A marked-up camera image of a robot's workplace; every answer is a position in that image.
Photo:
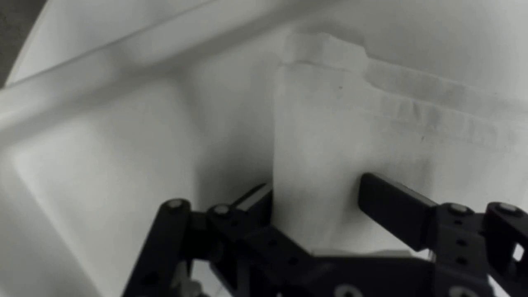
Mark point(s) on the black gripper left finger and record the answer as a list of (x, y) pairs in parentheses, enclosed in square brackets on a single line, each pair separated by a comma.
[(257, 202)]

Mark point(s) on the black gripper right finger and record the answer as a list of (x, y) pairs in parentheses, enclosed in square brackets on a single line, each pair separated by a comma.
[(392, 212)]

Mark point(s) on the white towel with red stripes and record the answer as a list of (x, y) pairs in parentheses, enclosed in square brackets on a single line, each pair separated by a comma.
[(351, 142)]

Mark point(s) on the large white plastic tray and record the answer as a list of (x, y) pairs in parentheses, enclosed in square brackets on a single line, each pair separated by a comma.
[(109, 165)]

